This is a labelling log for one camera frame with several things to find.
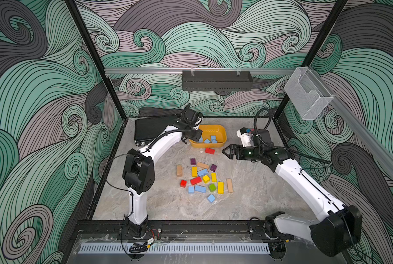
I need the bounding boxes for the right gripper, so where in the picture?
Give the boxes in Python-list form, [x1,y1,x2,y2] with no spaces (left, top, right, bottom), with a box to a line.
[222,144,262,161]

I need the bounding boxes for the blue long block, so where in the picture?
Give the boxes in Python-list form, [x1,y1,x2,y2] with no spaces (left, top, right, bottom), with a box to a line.
[197,169,209,177]
[194,185,206,193]

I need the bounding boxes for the blue cube bottom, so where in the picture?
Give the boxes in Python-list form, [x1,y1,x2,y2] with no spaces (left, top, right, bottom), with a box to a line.
[207,194,216,203]

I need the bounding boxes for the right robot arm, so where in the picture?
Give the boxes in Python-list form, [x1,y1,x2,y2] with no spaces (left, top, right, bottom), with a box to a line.
[222,108,363,259]

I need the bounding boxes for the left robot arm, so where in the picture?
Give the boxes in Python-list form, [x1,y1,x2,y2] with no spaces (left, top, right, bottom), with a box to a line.
[122,105,203,238]

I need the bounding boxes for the red block near bin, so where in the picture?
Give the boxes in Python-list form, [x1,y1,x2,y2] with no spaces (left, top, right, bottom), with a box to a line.
[205,148,215,155]

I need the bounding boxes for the yellow plastic bin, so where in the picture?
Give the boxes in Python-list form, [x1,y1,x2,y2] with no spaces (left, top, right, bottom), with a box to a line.
[190,124,227,149]

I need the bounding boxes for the purple cube right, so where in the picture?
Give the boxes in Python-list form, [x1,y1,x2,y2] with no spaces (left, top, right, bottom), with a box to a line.
[210,164,217,172]

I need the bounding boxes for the yellow block small upright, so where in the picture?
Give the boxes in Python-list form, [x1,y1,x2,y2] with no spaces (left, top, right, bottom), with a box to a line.
[211,173,217,183]

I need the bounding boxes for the wooden block angled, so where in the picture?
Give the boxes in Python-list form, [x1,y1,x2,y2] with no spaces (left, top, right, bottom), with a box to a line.
[196,162,210,169]

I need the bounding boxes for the wooden block right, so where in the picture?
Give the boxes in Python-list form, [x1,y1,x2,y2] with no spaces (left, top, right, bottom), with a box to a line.
[226,178,234,193]

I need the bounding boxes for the wooden block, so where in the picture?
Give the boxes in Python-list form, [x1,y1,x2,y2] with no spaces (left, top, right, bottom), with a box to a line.
[226,178,234,193]
[176,165,183,177]

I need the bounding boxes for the yellow long block right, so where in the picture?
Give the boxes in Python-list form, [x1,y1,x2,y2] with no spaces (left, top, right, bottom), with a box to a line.
[217,181,225,194]

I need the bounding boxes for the yellow long block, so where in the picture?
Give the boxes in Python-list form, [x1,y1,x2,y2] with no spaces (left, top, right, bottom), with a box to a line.
[217,181,225,194]
[192,167,198,178]

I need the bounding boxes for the yellow long block left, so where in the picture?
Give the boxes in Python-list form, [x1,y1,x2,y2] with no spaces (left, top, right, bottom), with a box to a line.
[192,167,198,178]

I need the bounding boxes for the yellow cube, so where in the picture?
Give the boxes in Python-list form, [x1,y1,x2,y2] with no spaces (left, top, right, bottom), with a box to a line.
[202,175,210,183]

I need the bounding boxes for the wooden block left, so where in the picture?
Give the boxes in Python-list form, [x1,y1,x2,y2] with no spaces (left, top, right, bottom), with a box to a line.
[176,165,183,177]

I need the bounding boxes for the green cube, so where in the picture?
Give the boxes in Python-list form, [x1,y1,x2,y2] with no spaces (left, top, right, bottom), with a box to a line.
[208,183,217,192]

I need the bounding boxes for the red long block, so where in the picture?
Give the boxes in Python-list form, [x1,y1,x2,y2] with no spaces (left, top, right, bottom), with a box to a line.
[190,177,202,185]

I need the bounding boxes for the red cube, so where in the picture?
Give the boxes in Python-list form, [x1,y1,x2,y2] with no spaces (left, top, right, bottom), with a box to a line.
[180,180,187,188]

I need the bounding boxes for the black briefcase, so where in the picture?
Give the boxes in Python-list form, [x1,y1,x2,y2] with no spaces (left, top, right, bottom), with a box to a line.
[134,115,177,146]

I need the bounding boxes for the clear acrylic holder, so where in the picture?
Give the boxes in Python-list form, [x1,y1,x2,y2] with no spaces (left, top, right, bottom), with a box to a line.
[284,67,334,121]

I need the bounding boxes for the black wall shelf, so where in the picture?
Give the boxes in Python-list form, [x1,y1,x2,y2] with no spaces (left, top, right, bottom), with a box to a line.
[182,71,254,92]

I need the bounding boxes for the white slotted cable duct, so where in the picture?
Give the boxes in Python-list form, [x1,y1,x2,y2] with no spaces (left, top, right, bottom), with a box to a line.
[78,242,270,255]

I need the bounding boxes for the aluminium wall rail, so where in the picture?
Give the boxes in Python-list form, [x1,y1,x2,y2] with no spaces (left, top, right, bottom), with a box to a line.
[105,67,295,75]

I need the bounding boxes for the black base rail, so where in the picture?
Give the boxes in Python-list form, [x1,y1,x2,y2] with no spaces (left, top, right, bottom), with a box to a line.
[75,219,336,242]

